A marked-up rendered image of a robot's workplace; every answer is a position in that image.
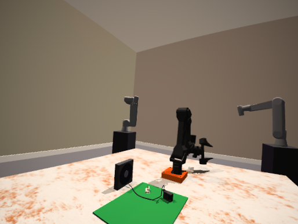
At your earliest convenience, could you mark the green circuit board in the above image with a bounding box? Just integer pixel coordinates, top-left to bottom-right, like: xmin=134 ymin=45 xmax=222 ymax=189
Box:
xmin=93 ymin=182 xmax=188 ymax=224

